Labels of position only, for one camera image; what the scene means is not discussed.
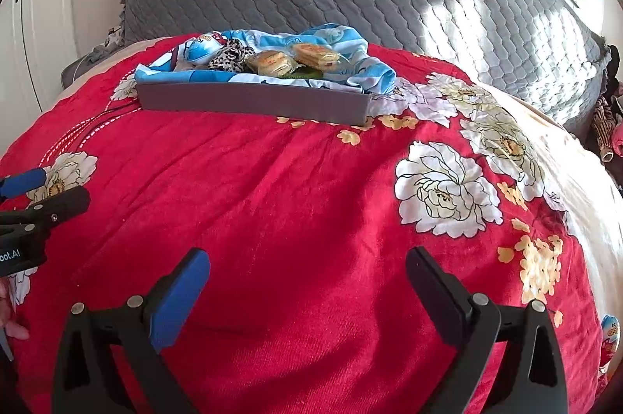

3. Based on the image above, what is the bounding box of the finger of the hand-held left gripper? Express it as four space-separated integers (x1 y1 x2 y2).
0 168 48 202
0 186 92 240

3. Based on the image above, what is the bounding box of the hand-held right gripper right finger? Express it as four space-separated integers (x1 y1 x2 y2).
405 246 570 414

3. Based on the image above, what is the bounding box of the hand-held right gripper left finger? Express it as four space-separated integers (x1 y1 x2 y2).
51 247 211 414

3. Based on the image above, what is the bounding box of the grey tray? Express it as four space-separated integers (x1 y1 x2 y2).
135 81 373 127

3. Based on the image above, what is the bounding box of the blue red egg toy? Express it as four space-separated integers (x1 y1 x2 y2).
598 314 623 376
185 33 227 63

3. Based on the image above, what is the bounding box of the leopard print scrunchie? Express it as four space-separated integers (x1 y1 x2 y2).
208 39 256 75

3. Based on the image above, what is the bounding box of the yellow bread packet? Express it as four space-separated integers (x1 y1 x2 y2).
245 50 299 78
291 43 341 69

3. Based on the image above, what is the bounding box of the person's left hand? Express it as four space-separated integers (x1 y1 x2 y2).
0 278 30 342

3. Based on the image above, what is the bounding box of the grey nightstand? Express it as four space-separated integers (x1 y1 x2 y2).
61 49 122 91

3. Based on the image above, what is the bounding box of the red floral blanket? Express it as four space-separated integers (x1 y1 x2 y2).
0 32 609 414

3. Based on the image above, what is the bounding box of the white wardrobe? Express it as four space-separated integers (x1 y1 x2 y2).
0 0 83 123

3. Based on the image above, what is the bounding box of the blue striped cartoon cloth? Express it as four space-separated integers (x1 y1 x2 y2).
134 23 397 96

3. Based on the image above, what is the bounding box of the pile of clothes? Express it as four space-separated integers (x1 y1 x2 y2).
586 44 623 191

